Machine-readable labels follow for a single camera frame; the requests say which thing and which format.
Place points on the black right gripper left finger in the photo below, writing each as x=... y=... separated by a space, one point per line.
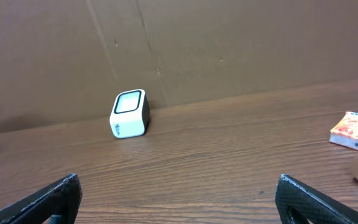
x=58 y=202

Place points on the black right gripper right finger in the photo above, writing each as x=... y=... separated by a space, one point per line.
x=298 y=203

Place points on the small orange tissue pack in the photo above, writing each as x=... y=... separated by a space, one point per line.
x=345 y=133

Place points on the white barcode scanner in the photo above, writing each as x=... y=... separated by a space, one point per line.
x=130 y=114

